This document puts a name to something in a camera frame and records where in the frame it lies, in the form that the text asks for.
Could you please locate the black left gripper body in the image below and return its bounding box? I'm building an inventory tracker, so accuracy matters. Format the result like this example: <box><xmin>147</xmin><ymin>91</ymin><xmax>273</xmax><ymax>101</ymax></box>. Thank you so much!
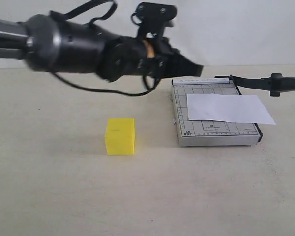
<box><xmin>105</xmin><ymin>35</ymin><xmax>179</xmax><ymax>81</ymax></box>

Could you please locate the white paper sheet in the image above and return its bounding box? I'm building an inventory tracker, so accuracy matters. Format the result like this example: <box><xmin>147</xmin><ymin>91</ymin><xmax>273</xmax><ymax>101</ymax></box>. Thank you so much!
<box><xmin>187</xmin><ymin>93</ymin><xmax>276</xmax><ymax>125</ymax></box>

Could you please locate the yellow cube block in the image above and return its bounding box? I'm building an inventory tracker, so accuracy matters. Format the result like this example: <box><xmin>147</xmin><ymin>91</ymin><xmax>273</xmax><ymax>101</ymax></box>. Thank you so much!
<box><xmin>105</xmin><ymin>118</ymin><xmax>136</xmax><ymax>155</ymax></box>

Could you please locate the black cutter blade arm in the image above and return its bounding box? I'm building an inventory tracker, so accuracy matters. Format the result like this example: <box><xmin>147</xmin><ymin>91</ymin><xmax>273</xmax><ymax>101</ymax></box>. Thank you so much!
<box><xmin>229</xmin><ymin>73</ymin><xmax>295</xmax><ymax>97</ymax></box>

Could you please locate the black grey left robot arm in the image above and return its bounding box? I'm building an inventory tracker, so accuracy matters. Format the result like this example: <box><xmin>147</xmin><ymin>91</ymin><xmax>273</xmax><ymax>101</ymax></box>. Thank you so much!
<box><xmin>0</xmin><ymin>15</ymin><xmax>203</xmax><ymax>82</ymax></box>

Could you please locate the grey paper cutter base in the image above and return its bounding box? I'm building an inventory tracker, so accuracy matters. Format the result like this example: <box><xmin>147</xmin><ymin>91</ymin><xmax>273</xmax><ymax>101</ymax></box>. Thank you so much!
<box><xmin>172</xmin><ymin>76</ymin><xmax>263</xmax><ymax>147</ymax></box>

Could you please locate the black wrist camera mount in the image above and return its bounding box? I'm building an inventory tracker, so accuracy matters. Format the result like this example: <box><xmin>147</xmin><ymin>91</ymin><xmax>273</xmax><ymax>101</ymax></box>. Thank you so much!
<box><xmin>131</xmin><ymin>2</ymin><xmax>177</xmax><ymax>39</ymax></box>

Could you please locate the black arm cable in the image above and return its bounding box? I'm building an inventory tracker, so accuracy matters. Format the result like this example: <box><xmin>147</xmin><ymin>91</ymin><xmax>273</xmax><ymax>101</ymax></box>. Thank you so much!
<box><xmin>49</xmin><ymin>0</ymin><xmax>163</xmax><ymax>97</ymax></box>

